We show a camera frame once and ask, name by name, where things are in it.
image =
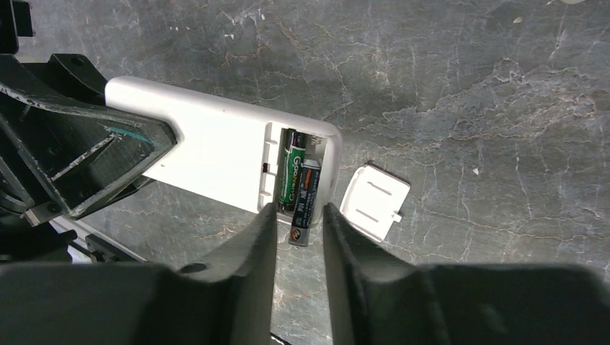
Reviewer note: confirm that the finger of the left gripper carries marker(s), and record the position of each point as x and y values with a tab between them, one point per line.
79	148

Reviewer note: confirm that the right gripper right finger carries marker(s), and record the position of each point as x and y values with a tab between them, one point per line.
377	298

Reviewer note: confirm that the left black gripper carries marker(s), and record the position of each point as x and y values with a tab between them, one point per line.
26	206

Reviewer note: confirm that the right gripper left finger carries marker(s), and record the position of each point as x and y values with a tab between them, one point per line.
224	298

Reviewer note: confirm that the small white battery cover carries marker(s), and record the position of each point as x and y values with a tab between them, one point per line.
373	200

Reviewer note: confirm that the black battery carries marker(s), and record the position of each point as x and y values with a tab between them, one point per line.
304	208

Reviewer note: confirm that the white remote red buttons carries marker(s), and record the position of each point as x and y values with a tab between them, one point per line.
227	150

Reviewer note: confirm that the green battery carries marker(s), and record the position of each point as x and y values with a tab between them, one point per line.
295	150

